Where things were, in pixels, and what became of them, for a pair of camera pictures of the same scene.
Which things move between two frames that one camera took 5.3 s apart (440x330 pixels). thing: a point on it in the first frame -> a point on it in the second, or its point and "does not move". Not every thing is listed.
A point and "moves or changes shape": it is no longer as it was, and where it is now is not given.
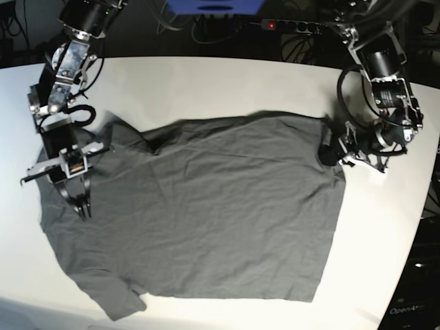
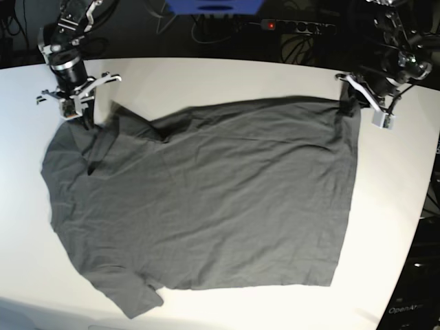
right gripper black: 60,138 -> 71,77
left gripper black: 359,139 -> 381,84
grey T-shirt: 239,206 moves or changes shape
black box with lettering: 415,303 does not move
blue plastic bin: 215,7 does not move
